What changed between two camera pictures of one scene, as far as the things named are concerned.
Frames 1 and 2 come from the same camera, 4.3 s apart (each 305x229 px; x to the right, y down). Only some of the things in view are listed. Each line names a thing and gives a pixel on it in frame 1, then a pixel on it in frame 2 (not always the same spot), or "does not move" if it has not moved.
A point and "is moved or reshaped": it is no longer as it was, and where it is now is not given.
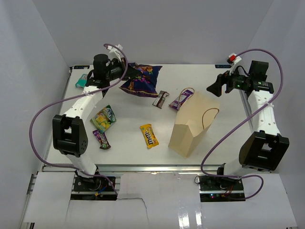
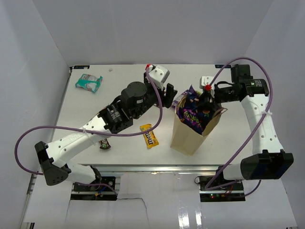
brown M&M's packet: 102,139 does not move
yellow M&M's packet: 150,139 does not move
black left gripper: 122,64 → 167,100
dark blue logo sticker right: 223,66 does not move
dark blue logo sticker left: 81,67 does not move
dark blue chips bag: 145,85 is moved or reshaped
